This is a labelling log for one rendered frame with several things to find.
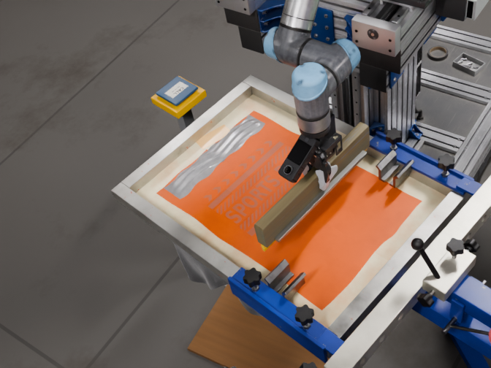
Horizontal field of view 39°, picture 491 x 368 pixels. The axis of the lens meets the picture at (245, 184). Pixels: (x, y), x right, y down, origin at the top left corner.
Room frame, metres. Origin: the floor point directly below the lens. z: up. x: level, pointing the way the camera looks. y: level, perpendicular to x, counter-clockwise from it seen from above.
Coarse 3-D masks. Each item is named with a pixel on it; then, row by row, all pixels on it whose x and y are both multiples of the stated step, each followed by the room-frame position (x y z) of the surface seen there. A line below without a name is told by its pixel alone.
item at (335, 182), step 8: (360, 160) 1.16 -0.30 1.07; (352, 168) 1.14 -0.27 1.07; (344, 176) 1.12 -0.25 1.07; (336, 184) 1.10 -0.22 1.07; (320, 192) 1.08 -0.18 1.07; (328, 192) 1.08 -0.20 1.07; (312, 200) 1.07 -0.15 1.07; (320, 200) 1.06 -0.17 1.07; (304, 208) 1.05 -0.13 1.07; (312, 208) 1.05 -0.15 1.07; (296, 216) 1.03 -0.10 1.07; (304, 216) 1.03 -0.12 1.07; (288, 224) 1.01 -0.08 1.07; (296, 224) 1.01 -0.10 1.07; (280, 232) 0.99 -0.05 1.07; (288, 232) 0.99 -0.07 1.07; (280, 240) 0.97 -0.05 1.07
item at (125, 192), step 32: (224, 96) 1.61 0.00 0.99; (288, 96) 1.54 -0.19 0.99; (192, 128) 1.51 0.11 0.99; (352, 128) 1.35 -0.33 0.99; (160, 160) 1.41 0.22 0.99; (128, 192) 1.32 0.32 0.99; (448, 192) 1.07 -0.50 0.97; (160, 224) 1.18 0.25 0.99; (416, 256) 0.91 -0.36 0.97; (384, 288) 0.83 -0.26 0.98; (352, 320) 0.77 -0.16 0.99
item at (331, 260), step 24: (216, 168) 1.36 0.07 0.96; (168, 192) 1.31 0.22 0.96; (192, 192) 1.29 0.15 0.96; (192, 216) 1.21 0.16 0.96; (216, 216) 1.19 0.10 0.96; (312, 216) 1.11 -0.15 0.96; (240, 240) 1.09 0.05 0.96; (288, 240) 1.05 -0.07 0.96; (312, 240) 1.03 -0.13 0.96; (336, 240) 1.02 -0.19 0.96; (264, 264) 0.99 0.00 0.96; (312, 264) 0.96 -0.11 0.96; (336, 264) 0.94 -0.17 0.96; (360, 264) 0.93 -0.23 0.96; (312, 288) 0.89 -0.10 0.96; (336, 288) 0.88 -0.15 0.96
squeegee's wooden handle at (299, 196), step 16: (368, 128) 1.20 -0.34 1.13; (352, 144) 1.16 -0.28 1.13; (368, 144) 1.20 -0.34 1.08; (336, 160) 1.13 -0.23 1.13; (352, 160) 1.16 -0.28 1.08; (304, 176) 1.09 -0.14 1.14; (336, 176) 1.12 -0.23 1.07; (288, 192) 1.06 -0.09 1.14; (304, 192) 1.05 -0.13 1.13; (272, 208) 1.02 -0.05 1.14; (288, 208) 1.02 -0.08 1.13; (256, 224) 0.98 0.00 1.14; (272, 224) 0.98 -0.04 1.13; (272, 240) 0.98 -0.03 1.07
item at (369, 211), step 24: (240, 120) 1.53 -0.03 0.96; (264, 120) 1.50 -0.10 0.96; (288, 144) 1.39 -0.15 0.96; (360, 168) 1.23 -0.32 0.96; (336, 192) 1.17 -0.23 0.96; (360, 192) 1.15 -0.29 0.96; (384, 192) 1.13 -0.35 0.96; (336, 216) 1.09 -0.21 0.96; (360, 216) 1.07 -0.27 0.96; (384, 216) 1.05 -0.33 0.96; (360, 240) 1.00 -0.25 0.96; (384, 240) 0.98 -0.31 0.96
